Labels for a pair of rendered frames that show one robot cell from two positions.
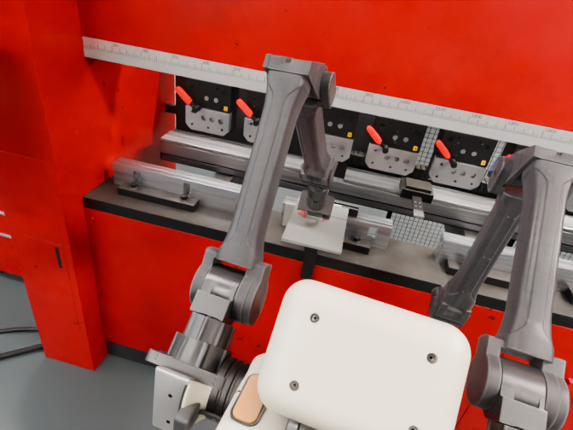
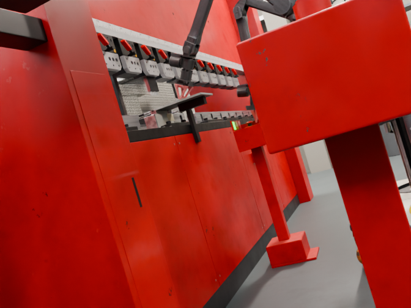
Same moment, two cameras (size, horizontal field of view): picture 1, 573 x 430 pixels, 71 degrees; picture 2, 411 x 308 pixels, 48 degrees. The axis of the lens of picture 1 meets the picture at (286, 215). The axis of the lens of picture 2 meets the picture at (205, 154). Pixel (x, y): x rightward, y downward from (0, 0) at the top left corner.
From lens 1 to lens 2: 248 cm
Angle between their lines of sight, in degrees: 79
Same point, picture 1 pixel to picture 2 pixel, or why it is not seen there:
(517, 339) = not seen: hidden behind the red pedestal
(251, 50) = (110, 14)
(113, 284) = not seen: hidden behind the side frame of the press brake
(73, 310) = (163, 271)
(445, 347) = not seen: outside the picture
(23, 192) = (99, 115)
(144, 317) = (172, 266)
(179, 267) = (164, 177)
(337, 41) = (131, 10)
